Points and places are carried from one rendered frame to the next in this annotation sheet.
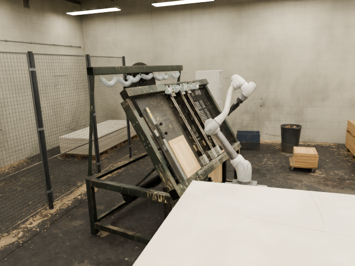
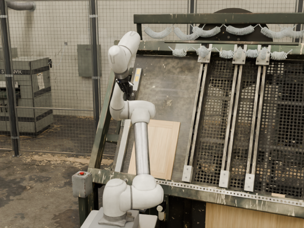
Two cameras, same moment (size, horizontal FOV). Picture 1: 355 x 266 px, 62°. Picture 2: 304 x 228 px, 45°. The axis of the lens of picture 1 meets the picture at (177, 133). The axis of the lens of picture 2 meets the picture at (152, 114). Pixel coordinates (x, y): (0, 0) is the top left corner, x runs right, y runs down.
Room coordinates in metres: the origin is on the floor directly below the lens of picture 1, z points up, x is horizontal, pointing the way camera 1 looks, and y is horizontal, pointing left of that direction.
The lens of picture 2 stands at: (3.02, -2.94, 2.12)
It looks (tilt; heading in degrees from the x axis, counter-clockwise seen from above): 14 degrees down; 81
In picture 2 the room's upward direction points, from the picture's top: straight up
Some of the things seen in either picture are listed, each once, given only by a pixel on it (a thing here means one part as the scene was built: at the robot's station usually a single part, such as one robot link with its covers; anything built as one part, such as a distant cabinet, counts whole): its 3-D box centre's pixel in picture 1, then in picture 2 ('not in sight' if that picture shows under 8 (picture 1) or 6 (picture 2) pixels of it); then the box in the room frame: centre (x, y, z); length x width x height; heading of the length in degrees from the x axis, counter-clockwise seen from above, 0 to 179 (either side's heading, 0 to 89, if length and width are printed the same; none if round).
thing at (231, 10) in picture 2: (142, 90); (230, 50); (4.32, 0.49, 1.85); 0.80 x 0.06 x 0.80; 151
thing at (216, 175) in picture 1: (211, 174); (261, 227); (4.28, -0.50, 0.53); 0.90 x 0.02 x 0.55; 151
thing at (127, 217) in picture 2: (244, 181); (117, 215); (3.13, -0.74, 0.87); 0.22 x 0.18 x 0.06; 157
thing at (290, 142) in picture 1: (290, 138); not in sight; (7.15, -2.83, 0.33); 0.52 x 0.51 x 0.65; 162
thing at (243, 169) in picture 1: (244, 170); (116, 196); (3.12, -0.73, 1.01); 0.18 x 0.16 x 0.22; 178
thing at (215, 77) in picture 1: (209, 110); not in sight; (7.60, -0.87, 1.03); 0.61 x 0.58 x 2.05; 162
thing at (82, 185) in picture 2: not in sight; (82, 184); (2.88, -0.16, 0.84); 0.12 x 0.12 x 0.18; 61
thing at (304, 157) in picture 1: (302, 158); not in sight; (5.86, -2.60, 0.20); 0.61 x 0.53 x 0.40; 162
